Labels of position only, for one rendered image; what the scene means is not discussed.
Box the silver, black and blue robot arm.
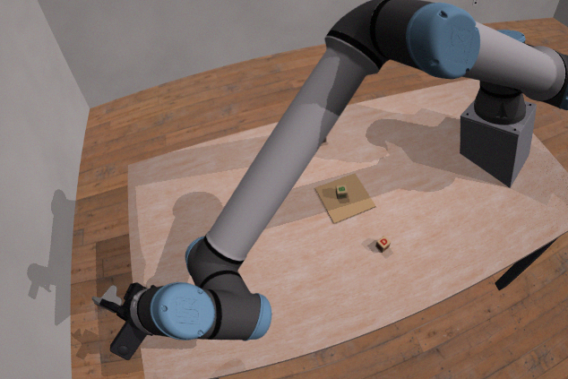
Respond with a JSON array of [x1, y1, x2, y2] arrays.
[[110, 0, 568, 360]]

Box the tan square mat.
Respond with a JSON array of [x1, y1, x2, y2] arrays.
[[315, 173, 376, 223]]

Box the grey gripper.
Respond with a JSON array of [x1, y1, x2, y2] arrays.
[[92, 282, 146, 321]]

